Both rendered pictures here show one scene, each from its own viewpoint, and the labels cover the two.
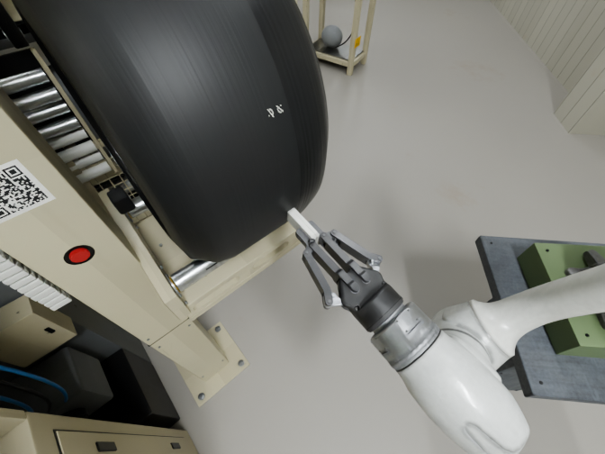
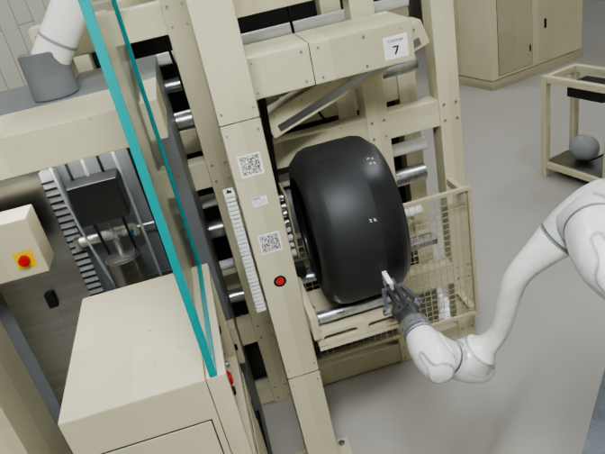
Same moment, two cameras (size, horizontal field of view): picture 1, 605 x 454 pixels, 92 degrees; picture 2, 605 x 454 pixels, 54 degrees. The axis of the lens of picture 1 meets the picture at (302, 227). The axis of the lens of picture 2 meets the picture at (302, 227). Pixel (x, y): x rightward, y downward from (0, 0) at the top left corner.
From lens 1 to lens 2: 1.50 m
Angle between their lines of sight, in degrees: 36
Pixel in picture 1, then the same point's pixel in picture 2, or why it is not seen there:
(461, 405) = (419, 345)
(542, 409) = not seen: outside the picture
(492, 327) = (471, 340)
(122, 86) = (320, 208)
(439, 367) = (417, 332)
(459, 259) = not seen: outside the picture
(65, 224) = (281, 262)
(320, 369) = not seen: outside the picture
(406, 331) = (410, 319)
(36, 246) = (267, 269)
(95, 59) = (316, 201)
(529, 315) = (488, 334)
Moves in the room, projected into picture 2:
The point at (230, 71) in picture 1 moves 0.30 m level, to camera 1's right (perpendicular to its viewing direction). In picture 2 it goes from (356, 205) to (451, 211)
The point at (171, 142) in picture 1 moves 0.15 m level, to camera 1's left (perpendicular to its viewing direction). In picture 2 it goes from (331, 227) to (290, 223)
